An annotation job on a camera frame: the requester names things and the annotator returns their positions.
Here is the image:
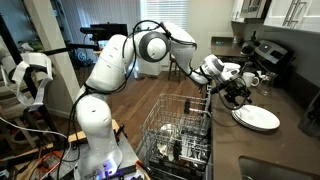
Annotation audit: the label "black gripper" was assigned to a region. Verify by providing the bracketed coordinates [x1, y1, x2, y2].
[210, 77, 252, 106]

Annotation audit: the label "white top plate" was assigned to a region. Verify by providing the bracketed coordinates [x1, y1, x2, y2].
[232, 104, 281, 130]

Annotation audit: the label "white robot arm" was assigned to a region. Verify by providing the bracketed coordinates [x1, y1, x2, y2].
[74, 22, 240, 180]

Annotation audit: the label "white robot base table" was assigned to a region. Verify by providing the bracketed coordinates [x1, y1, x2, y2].
[70, 133, 143, 180]

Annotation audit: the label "white mug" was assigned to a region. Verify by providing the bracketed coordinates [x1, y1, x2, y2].
[242, 72, 260, 87]

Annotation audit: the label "clear glass jar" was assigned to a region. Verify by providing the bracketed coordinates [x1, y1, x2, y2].
[258, 72, 277, 96]

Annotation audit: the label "stainless steel stove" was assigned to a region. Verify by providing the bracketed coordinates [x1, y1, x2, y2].
[211, 37, 294, 88]

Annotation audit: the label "wooden chair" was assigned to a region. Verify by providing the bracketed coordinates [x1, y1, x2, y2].
[168, 54, 186, 82]

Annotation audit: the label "kitchen sink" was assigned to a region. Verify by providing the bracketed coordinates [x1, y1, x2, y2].
[238, 155, 320, 180]

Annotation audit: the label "white upper cabinets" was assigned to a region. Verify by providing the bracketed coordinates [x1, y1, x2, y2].
[231, 0, 320, 33]

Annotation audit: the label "wire dishwasher rack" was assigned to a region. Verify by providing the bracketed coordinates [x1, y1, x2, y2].
[139, 94, 212, 180]

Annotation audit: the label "black camera on stand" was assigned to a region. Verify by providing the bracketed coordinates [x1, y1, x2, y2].
[80, 23, 128, 41]

